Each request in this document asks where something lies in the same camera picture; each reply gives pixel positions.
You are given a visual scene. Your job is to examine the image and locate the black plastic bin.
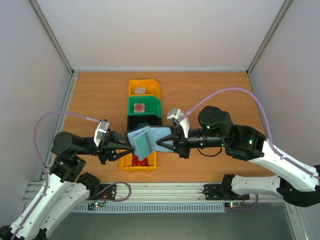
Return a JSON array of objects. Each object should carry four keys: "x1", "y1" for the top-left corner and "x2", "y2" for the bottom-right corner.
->
[{"x1": 126, "y1": 114, "x2": 162, "y2": 131}]

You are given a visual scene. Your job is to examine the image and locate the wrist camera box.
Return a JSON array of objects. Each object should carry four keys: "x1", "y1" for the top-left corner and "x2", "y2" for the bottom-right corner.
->
[
  {"x1": 93, "y1": 119, "x2": 110, "y2": 147},
  {"x1": 166, "y1": 107, "x2": 191, "y2": 139}
]

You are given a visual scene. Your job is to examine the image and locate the green plastic bin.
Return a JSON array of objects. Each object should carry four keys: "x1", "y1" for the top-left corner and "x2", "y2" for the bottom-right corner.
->
[{"x1": 127, "y1": 95, "x2": 162, "y2": 118}]

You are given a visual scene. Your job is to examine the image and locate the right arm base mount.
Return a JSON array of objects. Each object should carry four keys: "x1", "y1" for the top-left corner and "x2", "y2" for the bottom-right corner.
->
[{"x1": 202, "y1": 184, "x2": 250, "y2": 201}]

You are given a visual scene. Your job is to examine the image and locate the far yellow plastic bin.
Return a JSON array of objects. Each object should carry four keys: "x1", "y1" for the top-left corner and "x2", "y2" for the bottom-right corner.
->
[{"x1": 128, "y1": 79, "x2": 161, "y2": 99}]

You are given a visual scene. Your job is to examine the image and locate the yellow plastic bin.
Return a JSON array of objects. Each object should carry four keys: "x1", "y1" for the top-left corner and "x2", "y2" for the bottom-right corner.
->
[
  {"x1": 118, "y1": 152, "x2": 157, "y2": 173},
  {"x1": 128, "y1": 79, "x2": 161, "y2": 99}
]

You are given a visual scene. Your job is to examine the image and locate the teal cards in bin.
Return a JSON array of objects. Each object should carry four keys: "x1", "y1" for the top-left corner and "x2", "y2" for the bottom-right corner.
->
[{"x1": 136, "y1": 122, "x2": 149, "y2": 129}]

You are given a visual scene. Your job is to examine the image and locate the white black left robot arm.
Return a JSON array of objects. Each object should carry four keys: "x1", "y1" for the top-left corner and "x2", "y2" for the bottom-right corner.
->
[{"x1": 0, "y1": 130, "x2": 134, "y2": 240}]

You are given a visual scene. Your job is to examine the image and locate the beige patterned cards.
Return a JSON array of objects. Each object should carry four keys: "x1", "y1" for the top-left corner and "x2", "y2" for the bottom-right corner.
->
[{"x1": 133, "y1": 87, "x2": 146, "y2": 95}]

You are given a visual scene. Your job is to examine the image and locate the red card in bin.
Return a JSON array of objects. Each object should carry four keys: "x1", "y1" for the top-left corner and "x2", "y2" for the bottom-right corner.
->
[{"x1": 131, "y1": 155, "x2": 149, "y2": 167}]

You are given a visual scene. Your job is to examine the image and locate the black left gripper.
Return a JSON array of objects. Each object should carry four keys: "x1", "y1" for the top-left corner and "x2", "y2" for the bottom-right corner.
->
[{"x1": 76, "y1": 127, "x2": 137, "y2": 164}]

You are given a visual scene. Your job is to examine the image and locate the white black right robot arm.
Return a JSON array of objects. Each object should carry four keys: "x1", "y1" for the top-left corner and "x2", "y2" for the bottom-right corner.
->
[{"x1": 156, "y1": 106, "x2": 320, "y2": 207}]

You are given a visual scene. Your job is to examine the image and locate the white red-circle cards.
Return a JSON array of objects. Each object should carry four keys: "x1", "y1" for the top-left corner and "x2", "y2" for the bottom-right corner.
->
[{"x1": 133, "y1": 103, "x2": 146, "y2": 113}]

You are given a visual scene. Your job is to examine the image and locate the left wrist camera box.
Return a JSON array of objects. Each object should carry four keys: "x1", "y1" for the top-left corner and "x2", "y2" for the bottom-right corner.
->
[{"x1": 93, "y1": 119, "x2": 110, "y2": 147}]

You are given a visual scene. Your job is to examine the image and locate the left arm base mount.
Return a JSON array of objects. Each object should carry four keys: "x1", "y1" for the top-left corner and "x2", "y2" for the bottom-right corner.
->
[{"x1": 87, "y1": 183, "x2": 117, "y2": 201}]

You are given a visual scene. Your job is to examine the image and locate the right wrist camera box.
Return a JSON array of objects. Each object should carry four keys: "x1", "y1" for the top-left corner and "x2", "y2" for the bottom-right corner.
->
[{"x1": 166, "y1": 107, "x2": 191, "y2": 139}]

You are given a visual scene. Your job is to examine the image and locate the slotted grey cable duct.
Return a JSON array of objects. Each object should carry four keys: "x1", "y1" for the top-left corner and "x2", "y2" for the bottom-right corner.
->
[{"x1": 73, "y1": 202, "x2": 225, "y2": 214}]

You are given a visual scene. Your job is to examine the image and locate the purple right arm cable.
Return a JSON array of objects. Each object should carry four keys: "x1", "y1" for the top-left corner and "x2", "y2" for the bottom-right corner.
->
[{"x1": 178, "y1": 87, "x2": 320, "y2": 211}]

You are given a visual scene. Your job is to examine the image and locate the teal credit card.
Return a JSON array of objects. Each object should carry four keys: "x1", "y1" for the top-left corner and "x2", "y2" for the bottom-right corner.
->
[{"x1": 133, "y1": 130, "x2": 155, "y2": 160}]

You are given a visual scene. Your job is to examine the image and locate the near yellow plastic bin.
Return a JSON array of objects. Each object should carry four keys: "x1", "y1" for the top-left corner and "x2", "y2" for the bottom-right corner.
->
[{"x1": 118, "y1": 152, "x2": 157, "y2": 173}]

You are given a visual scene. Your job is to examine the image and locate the aluminium front rail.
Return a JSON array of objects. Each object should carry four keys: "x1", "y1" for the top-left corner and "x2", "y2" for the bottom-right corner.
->
[{"x1": 22, "y1": 182, "x2": 284, "y2": 203}]

